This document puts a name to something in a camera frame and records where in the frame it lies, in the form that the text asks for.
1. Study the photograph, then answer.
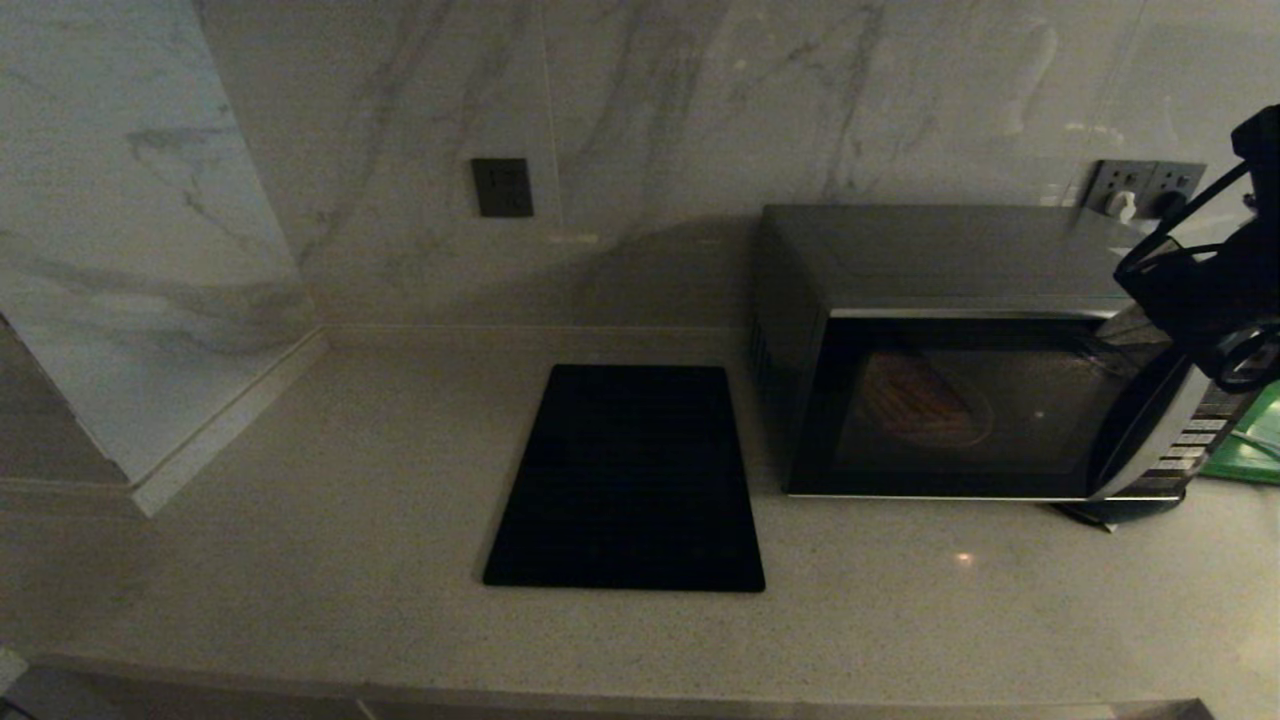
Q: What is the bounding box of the microwave oven door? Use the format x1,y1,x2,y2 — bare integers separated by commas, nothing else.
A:
782,308,1196,503

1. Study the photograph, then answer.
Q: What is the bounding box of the purple plate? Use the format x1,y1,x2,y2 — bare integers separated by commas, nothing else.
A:
863,348,995,451

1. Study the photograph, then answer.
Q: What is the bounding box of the silver microwave oven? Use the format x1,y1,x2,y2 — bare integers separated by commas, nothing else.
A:
752,205,1261,506

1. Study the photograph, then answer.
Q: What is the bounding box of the green cutting board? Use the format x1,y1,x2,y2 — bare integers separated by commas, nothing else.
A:
1198,378,1280,488

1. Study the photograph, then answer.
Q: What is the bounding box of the black induction cooktop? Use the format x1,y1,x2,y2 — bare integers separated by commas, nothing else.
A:
483,364,767,593

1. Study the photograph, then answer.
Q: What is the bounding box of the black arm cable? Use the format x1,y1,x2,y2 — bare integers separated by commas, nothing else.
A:
1140,160,1280,393

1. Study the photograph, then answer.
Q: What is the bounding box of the grey wall outlet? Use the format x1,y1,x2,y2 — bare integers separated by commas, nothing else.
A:
1148,163,1208,219
1085,160,1158,217

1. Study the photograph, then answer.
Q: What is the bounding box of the dark wall switch panel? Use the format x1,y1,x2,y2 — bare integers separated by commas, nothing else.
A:
472,158,534,218

